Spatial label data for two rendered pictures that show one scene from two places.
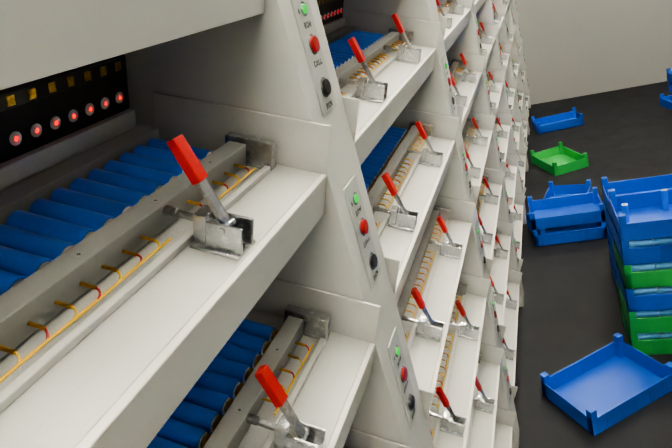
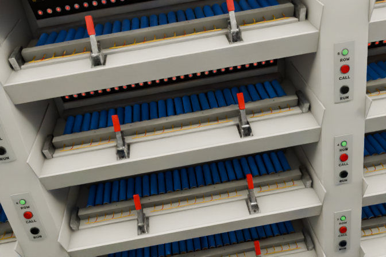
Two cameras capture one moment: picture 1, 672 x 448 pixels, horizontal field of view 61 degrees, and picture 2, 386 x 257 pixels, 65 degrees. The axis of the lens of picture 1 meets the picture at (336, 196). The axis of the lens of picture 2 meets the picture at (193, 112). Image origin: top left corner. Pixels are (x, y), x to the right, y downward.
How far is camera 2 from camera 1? 0.98 m
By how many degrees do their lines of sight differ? 61
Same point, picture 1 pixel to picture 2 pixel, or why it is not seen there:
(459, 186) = (320, 168)
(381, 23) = not seen: outside the picture
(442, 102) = (318, 86)
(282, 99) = not seen: outside the picture
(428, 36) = (315, 16)
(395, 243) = (96, 158)
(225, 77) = not seen: outside the picture
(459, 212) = (317, 188)
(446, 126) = (317, 110)
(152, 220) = not seen: outside the picture
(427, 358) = (118, 234)
